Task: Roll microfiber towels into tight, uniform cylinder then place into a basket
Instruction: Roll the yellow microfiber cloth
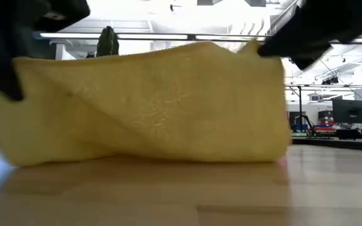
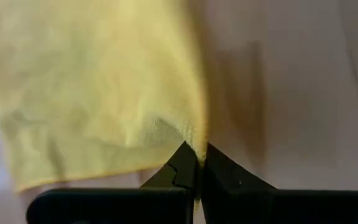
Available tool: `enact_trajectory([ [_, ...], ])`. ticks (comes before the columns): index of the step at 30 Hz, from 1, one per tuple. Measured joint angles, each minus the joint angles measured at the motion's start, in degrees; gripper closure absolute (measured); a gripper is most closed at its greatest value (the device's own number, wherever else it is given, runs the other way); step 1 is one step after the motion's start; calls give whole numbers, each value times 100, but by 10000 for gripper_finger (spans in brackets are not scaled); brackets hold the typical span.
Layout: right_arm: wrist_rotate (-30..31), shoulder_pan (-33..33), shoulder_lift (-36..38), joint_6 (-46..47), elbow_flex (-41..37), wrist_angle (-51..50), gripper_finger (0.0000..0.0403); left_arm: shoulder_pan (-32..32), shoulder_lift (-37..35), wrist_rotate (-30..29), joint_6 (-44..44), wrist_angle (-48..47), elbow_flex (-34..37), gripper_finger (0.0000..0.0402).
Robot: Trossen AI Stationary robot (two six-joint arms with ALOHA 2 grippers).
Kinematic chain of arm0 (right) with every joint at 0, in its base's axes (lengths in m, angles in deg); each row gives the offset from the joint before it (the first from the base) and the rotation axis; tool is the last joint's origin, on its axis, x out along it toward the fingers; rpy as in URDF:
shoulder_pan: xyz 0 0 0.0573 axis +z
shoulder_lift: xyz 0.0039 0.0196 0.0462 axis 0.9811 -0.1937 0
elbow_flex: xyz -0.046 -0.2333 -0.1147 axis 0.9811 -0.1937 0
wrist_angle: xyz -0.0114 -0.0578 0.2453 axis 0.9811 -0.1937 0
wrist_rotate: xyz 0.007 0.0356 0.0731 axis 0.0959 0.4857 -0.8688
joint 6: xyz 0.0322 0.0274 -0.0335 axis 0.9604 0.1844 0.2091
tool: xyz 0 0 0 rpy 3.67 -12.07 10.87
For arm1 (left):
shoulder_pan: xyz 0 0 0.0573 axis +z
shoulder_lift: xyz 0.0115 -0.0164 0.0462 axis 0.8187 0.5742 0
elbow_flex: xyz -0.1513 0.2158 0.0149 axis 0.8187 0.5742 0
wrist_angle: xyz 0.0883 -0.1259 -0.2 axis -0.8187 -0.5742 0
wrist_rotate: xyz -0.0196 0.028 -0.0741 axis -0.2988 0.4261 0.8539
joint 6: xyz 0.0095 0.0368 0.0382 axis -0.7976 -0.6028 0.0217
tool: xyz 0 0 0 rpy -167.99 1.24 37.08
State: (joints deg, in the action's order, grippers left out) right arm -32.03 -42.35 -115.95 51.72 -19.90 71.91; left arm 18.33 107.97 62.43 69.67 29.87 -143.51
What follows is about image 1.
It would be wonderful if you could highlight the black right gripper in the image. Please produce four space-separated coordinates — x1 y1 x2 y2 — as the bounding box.
258 0 362 72

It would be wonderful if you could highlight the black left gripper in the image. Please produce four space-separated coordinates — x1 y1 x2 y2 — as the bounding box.
0 0 47 102

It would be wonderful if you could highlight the yellow microfiber towel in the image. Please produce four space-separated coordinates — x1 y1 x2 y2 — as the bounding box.
0 40 292 167

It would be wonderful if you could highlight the large black monitor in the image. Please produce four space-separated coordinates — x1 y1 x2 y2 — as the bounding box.
331 99 362 125

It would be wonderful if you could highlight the green cactus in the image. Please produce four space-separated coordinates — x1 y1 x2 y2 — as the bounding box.
96 26 120 58

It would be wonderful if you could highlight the black background workstation frame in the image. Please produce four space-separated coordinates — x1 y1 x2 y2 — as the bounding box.
284 83 304 132

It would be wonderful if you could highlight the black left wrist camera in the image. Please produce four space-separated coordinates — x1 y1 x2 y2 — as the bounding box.
33 0 91 33

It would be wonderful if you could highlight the black aluminium table frame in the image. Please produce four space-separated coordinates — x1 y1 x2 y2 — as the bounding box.
292 137 362 153

